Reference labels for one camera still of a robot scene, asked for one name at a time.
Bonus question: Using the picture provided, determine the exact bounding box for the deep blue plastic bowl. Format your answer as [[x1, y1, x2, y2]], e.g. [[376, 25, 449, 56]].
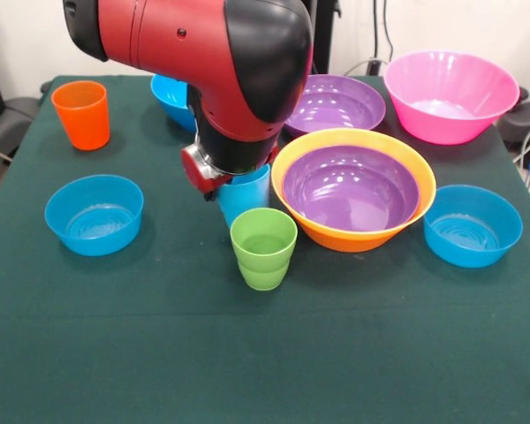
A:
[[150, 73, 199, 133]]

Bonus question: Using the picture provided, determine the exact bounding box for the shallow blue plastic bowl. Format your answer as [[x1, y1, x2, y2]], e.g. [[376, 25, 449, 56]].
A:
[[44, 174, 145, 258], [422, 184, 524, 269]]

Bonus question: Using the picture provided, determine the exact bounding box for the orange plastic bowl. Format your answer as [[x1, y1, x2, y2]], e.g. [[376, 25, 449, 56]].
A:
[[270, 127, 437, 254]]

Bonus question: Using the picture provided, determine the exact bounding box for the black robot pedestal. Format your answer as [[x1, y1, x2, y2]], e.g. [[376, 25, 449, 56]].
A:
[[308, 0, 342, 76]]

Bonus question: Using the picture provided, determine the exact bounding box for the grey cable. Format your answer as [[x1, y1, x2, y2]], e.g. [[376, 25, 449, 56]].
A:
[[344, 57, 388, 77]]

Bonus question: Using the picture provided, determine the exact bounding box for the light blue plastic cup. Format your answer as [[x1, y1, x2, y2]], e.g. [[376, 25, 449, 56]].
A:
[[217, 163, 272, 230]]

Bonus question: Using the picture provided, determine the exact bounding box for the orange plastic cup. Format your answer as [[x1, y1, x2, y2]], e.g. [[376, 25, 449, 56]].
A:
[[50, 79, 111, 152]]

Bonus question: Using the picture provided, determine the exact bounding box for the green plastic cup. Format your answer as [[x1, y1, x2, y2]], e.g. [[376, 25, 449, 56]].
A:
[[229, 207, 299, 292]]

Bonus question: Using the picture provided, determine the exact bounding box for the black rounded equipment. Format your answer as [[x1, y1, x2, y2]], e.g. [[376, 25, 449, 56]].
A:
[[496, 87, 530, 152]]

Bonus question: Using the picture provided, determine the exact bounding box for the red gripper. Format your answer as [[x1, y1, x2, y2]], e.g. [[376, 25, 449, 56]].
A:
[[179, 143, 235, 203]]

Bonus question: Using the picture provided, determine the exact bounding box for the pink plastic bowl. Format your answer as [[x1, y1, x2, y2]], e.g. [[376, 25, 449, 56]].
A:
[[382, 50, 521, 147]]

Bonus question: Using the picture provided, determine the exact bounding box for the dark green tablecloth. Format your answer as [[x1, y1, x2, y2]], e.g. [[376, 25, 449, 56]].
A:
[[0, 74, 530, 424]]

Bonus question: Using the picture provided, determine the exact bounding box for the purple plastic bowl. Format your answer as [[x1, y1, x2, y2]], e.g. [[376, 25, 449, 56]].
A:
[[281, 144, 421, 233], [284, 73, 387, 138]]

